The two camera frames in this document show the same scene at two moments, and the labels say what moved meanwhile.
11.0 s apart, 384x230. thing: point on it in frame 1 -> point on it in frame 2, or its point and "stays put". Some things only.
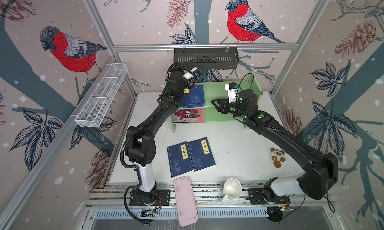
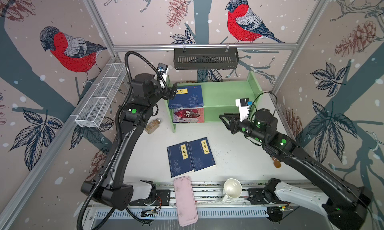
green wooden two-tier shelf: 221,90 stays put
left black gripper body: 187,84 -> 166,94
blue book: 201,153 stays put
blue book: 193,97 stays put
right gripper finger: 216,104 -> 230,122
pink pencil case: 186,212 stays put
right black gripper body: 229,108 -> 247,129
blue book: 179,159 stays put
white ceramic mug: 232,189 stays put
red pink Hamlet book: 189,115 stays put
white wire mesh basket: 100,96 stays put
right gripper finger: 216,102 -> 236,115
